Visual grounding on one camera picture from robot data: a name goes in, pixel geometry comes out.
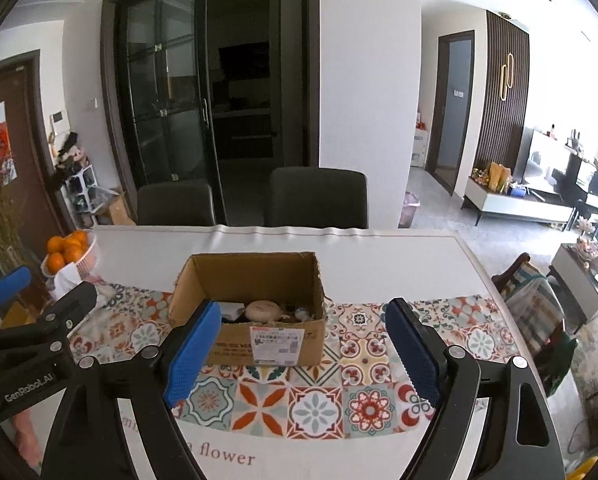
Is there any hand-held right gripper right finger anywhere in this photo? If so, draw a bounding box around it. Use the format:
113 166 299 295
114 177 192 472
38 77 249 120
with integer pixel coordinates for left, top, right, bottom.
384 297 567 480

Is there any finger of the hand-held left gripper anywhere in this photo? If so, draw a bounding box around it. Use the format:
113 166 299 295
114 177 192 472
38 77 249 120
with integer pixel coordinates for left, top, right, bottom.
0 266 33 333
36 281 99 351

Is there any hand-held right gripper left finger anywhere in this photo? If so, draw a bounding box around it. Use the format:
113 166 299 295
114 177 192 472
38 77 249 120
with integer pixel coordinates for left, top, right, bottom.
39 299 223 480

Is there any brown cardboard box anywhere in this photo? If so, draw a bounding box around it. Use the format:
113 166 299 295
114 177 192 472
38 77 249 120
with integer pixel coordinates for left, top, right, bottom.
167 251 328 368

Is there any black charger brick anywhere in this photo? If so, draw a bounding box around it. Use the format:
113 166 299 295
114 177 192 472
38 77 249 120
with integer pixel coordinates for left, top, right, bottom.
219 304 250 324

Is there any pink round power socket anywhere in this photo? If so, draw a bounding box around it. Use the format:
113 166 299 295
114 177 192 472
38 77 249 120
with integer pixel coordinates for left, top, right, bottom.
244 300 286 322

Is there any white tissue pack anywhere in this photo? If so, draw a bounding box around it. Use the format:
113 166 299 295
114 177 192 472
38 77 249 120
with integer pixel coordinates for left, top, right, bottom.
54 262 105 301

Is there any yellow woven mat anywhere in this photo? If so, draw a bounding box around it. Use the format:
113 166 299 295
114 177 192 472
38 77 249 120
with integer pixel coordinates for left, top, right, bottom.
0 302 37 331

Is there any white fruit basket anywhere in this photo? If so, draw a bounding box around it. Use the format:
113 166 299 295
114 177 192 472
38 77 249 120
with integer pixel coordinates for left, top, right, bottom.
40 232 101 281

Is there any vase of dried flowers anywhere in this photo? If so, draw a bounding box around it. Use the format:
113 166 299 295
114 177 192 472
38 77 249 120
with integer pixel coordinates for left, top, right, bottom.
0 155 35 311

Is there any small cardboard box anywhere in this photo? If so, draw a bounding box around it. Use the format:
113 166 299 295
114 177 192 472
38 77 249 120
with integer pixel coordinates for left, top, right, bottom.
96 190 136 227

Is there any white storage shelf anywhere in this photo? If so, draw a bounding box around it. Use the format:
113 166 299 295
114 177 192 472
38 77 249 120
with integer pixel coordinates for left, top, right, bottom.
62 164 100 228

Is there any patterned table runner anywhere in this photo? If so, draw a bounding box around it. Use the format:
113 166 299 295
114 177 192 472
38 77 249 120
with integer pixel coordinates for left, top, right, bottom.
69 280 522 441

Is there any wooden chair striped cushion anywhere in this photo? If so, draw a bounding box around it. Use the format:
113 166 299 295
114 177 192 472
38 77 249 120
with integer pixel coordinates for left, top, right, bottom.
491 252 580 386

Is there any dark dining chair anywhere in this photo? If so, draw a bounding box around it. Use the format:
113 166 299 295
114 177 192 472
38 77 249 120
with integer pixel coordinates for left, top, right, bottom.
264 166 370 229
136 179 217 227

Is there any pile of stuffed toys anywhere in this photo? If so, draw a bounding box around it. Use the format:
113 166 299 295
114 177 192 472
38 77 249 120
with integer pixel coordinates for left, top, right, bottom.
54 132 91 171

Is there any pink trash bin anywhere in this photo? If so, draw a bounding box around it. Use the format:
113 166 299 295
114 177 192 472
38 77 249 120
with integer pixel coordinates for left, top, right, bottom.
398 191 422 228

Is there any white tv stand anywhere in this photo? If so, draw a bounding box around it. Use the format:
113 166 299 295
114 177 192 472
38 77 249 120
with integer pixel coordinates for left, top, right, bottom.
461 175 580 228

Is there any white coffee table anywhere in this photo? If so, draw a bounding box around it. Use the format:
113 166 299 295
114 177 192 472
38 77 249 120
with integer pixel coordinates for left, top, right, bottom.
549 242 598 333

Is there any yellow paper bag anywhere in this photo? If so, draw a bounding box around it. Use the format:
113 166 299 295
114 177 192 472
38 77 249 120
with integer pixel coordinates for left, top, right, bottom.
486 161 512 193

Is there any small white cabinet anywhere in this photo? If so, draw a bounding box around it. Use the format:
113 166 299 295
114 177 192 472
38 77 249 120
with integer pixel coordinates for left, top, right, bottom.
411 127 429 168

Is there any flat screen television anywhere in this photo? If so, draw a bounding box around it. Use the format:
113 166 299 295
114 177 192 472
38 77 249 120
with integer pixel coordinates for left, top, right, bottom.
524 130 598 206

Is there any dark glass sliding door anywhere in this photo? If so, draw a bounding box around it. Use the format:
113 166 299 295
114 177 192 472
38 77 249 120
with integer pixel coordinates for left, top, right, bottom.
102 0 320 221

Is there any grey room door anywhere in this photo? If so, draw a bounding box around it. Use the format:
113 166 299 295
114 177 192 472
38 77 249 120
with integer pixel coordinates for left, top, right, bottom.
425 30 476 196

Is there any dark slatted wall panel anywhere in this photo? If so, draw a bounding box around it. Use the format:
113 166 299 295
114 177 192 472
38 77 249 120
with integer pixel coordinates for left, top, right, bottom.
474 10 530 176

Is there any gold wall ornament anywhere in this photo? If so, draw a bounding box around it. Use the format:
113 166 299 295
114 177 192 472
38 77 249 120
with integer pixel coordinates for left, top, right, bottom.
499 52 516 103

